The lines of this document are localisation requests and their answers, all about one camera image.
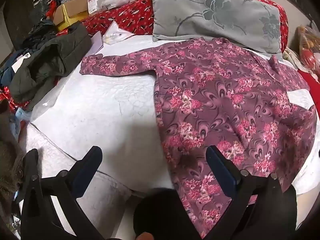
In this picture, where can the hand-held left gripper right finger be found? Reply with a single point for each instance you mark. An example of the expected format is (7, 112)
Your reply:
(222, 172)

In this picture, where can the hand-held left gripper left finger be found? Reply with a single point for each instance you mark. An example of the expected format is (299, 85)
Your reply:
(85, 172)

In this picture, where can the purple floral shirt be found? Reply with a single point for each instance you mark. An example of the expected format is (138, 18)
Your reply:
(212, 92)

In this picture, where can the person's left hand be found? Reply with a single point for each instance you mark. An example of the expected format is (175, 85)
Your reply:
(144, 237)

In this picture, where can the white quilted bed cover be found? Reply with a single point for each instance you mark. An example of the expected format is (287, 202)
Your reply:
(100, 105)

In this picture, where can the brown fur trim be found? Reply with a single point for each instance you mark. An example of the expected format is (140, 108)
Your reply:
(7, 155)

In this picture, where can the red shiny wrapping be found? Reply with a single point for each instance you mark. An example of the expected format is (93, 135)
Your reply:
(6, 96)

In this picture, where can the dark green jacket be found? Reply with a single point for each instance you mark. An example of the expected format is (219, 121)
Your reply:
(50, 62)

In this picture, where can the plain red cloth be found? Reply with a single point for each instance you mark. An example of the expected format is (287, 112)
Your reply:
(310, 80)

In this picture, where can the white paper tag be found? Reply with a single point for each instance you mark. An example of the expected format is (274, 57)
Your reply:
(20, 61)

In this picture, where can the lavender paper sheet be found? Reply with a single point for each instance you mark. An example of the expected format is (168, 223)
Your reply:
(96, 43)

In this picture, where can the clear plastic sleeve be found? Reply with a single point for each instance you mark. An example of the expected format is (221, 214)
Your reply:
(115, 33)

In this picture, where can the red and yellow plastic bag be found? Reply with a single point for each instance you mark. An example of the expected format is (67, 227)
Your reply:
(308, 52)

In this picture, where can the grey floral pillow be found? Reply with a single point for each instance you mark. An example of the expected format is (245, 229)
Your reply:
(200, 17)

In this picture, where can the red floral blanket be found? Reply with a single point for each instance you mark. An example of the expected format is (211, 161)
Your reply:
(130, 17)

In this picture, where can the open cardboard box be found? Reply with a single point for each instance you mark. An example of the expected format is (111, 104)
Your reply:
(72, 7)

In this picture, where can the black plastic bag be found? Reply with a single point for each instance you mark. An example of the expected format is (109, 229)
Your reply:
(41, 12)

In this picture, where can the white plastic bottle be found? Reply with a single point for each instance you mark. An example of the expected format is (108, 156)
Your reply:
(93, 3)

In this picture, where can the white plastic bag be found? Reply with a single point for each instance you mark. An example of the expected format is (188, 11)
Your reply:
(112, 1)

